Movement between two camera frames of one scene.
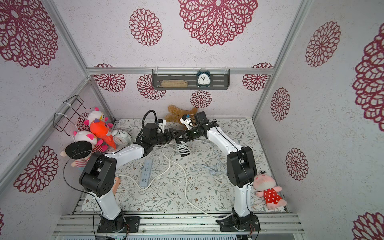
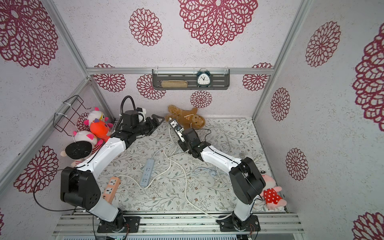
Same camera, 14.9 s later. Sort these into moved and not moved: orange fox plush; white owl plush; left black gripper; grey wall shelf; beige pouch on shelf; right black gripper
Moved: left black gripper; right black gripper
Not moved: grey wall shelf; orange fox plush; beige pouch on shelf; white owl plush
